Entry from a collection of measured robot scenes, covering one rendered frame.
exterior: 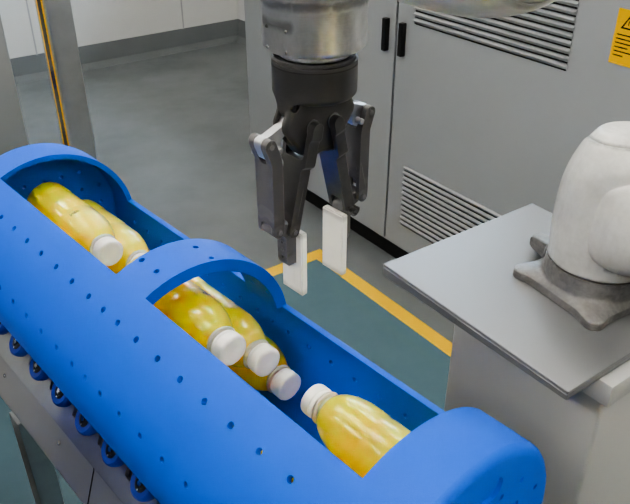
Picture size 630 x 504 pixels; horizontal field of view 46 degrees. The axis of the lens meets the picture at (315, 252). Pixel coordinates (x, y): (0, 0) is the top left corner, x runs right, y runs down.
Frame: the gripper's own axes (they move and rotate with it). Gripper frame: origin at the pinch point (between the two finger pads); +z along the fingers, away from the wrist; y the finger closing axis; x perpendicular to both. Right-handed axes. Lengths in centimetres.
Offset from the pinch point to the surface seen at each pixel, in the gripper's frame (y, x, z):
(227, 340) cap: 5.6, -8.5, 13.3
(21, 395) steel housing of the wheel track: 18, -50, 43
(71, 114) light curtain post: -26, -116, 26
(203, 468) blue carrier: 17.7, 4.2, 14.4
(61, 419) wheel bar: 17, -36, 38
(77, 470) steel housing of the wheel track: 18, -31, 43
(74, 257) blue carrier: 12.8, -29.9, 9.3
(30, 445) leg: 14, -72, 74
